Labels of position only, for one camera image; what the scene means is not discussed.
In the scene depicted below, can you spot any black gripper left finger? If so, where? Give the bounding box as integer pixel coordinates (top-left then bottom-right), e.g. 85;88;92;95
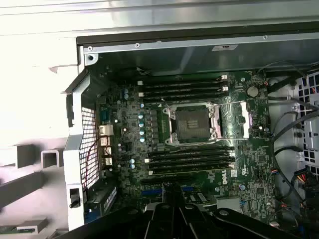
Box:
53;182;180;239

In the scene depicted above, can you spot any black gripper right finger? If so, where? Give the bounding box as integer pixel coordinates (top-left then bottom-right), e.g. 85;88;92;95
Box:
174;182;300;239

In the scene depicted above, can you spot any blue expansion slot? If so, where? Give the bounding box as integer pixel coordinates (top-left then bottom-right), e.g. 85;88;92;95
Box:
141;189;200;197

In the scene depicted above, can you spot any black RAM slot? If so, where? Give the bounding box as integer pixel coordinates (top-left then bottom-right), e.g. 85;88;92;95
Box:
148;164;235;176
148;146;235;156
148;152;235;162
141;91;229;102
148;158;235;169
138;80;229;90
139;86;229;96
138;74;229;85

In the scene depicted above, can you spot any CPU socket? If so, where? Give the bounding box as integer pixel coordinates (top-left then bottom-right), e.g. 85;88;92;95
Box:
163;101;222;145

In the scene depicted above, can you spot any silver chipset heatsink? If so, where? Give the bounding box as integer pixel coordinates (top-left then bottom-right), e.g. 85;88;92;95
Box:
216;198;244;212

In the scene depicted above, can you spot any green motherboard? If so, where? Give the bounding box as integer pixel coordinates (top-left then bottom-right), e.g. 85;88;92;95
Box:
96;53;277;225

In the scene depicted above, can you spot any silver ethernet port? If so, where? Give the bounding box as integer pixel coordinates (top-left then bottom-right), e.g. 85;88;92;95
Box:
99;125;114;136

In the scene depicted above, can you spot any open black PC case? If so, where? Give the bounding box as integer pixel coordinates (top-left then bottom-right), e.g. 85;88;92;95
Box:
61;23;319;239

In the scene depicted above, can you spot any grey parts rack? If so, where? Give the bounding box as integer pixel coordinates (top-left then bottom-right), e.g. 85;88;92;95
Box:
0;143;64;239

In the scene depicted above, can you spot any silver coin battery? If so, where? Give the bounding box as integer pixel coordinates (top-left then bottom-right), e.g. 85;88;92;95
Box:
246;85;259;98

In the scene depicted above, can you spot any silver perforated drive cage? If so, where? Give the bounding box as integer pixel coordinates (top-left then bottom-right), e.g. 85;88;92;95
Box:
293;72;319;160

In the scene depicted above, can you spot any green RAM stick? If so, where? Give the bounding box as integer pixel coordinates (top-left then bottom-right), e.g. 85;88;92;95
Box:
0;225;18;236

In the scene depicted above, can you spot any thin red black wire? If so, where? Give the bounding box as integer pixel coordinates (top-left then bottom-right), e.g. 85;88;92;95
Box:
82;142;104;191

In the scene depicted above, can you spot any thick black cable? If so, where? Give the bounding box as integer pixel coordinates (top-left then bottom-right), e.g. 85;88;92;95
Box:
273;113;319;201

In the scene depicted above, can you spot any metal socket cover frame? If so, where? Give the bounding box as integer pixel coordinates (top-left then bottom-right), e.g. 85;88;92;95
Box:
214;100;250;140

